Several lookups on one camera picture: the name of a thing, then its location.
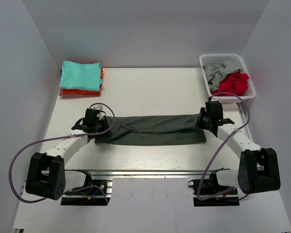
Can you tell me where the white plastic laundry basket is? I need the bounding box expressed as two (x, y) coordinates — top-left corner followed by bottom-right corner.
(199, 53), (256, 104)

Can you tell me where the dark grey t-shirt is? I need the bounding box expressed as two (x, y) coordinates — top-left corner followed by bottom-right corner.
(95, 114), (207, 146)

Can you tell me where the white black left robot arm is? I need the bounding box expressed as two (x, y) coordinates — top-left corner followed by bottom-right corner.
(25, 105), (109, 200)

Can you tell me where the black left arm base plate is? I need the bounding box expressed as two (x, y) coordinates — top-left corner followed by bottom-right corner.
(61, 177), (113, 206)

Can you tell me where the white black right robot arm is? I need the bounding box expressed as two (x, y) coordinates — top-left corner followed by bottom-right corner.
(196, 100), (281, 195)

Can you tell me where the teal folded t-shirt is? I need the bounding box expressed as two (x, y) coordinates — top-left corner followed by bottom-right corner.
(60, 61), (102, 91)

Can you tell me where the red t-shirt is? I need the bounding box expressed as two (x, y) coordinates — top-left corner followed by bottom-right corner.
(211, 72), (249, 96)

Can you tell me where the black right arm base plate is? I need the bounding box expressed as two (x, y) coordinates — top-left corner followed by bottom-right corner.
(187, 174), (240, 207)

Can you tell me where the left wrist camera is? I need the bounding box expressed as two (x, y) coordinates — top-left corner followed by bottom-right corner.
(91, 104), (106, 120)

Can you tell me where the light grey t-shirt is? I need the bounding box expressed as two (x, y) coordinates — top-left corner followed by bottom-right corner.
(203, 61), (242, 92)

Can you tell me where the orange folded t-shirt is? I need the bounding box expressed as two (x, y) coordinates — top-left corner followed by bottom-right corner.
(59, 64), (103, 97)

